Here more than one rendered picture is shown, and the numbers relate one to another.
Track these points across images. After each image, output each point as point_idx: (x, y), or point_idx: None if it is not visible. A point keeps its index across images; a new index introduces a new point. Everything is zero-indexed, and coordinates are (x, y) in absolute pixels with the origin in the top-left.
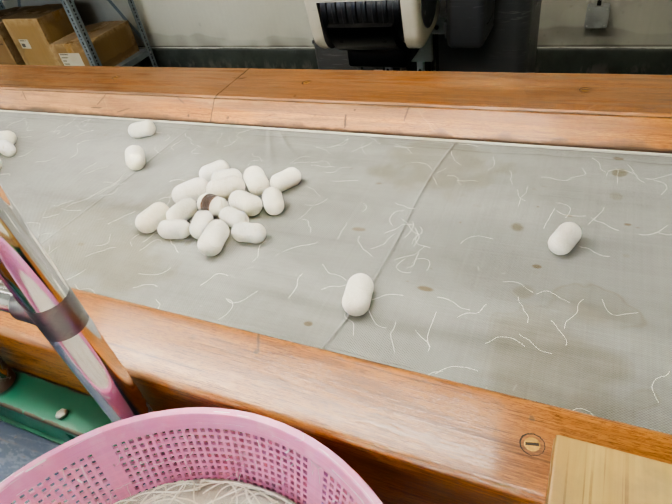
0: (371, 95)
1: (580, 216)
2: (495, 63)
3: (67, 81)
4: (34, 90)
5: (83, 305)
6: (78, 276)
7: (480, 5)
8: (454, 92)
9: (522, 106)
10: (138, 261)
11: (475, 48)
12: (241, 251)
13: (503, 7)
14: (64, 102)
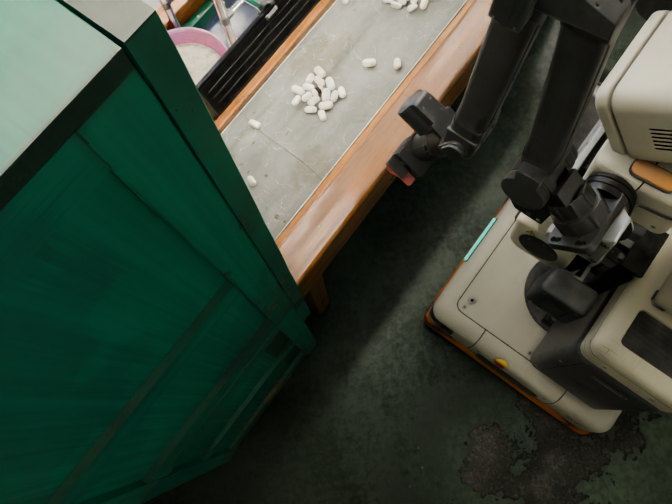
0: (361, 154)
1: (262, 193)
2: (561, 337)
3: (472, 21)
4: (471, 6)
5: (275, 55)
6: (303, 52)
7: (534, 290)
8: (345, 184)
9: (319, 200)
10: (302, 69)
11: (575, 322)
12: (292, 99)
13: (576, 336)
14: (452, 24)
